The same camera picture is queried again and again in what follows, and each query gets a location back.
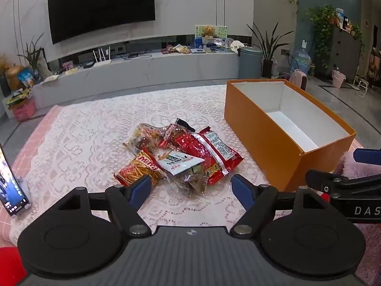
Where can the pile of snack bags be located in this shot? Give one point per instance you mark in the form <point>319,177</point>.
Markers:
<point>178,49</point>

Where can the gold vase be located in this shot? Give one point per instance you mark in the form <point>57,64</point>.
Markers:
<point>15,77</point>

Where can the grey trash bin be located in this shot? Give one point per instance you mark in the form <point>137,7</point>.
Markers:
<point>250,64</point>

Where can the white lace tablecloth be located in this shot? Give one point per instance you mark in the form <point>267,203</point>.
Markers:
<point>95,137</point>

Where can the pink plastic crate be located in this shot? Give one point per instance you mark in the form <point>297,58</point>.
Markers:
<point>23,110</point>

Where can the white blue bottle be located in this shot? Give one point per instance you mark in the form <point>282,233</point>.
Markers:
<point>340,15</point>

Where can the grey drawer cabinet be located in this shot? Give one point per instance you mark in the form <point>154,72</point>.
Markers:
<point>345,53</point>

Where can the smartphone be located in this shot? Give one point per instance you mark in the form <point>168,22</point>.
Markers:
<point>10,184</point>

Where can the green canister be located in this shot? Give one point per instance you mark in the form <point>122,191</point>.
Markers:
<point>312,70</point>

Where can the blue round tub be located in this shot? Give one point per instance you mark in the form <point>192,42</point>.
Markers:
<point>211,48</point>

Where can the yellow nut snack packet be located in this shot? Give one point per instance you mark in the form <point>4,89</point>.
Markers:
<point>143,137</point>

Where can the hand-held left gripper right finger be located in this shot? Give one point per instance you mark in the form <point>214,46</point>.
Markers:
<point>241,191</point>

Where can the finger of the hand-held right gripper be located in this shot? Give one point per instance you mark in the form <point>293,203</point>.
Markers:
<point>324,181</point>
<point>369,155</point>

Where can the red clothing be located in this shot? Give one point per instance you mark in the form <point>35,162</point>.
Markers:
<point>10,266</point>

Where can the white step stool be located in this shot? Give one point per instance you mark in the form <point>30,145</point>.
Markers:
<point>361,84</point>

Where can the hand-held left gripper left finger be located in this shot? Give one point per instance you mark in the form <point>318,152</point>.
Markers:
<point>140,191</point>

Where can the trailing ivy plant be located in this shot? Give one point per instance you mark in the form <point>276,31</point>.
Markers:
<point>323,26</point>

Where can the dried flower bunch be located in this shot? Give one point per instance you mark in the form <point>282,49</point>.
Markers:
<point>3,62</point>

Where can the slender green houseplant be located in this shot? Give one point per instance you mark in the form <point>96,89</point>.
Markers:
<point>32,55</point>

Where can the clear chicken leg packet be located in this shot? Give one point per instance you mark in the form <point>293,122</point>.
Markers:
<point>177,135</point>

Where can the pink framed photo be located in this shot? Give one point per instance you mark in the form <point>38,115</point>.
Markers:
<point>68,65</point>

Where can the brown teddy bear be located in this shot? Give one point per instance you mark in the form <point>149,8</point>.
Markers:
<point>208,32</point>

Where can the large red snack packet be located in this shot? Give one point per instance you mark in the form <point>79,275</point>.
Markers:
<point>211,152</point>

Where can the black wall television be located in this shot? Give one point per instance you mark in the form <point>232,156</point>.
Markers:
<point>101,6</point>

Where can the blue water jug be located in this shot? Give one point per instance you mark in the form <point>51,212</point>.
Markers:
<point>300,62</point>

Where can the grey marble television console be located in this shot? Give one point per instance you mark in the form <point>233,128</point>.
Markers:
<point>134,73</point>

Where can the orange stick snack packet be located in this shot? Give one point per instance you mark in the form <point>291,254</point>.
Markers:
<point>138,166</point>

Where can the fluffy plush cloth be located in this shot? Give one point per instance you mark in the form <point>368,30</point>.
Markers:
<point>370,244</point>

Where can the blue snack bag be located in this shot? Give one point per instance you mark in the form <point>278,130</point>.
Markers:
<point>26,79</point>

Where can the potted plant black pot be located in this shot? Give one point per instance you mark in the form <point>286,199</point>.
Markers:
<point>267,67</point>

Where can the pink bucket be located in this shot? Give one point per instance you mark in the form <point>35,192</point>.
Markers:
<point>338,80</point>

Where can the pink space heater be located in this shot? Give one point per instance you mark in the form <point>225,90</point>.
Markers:
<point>297,79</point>

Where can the clear packet white label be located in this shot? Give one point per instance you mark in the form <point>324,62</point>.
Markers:
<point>178,162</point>

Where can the teddy bear gift box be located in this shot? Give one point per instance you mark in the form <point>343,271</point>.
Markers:
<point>221,31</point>

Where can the orange cardboard box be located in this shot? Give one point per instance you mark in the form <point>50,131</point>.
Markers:
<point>268,143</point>

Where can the dark green snack packet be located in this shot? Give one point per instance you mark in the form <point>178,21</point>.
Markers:
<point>184,123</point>

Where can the yellow black packets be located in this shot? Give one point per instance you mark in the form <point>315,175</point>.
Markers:
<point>19,98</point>

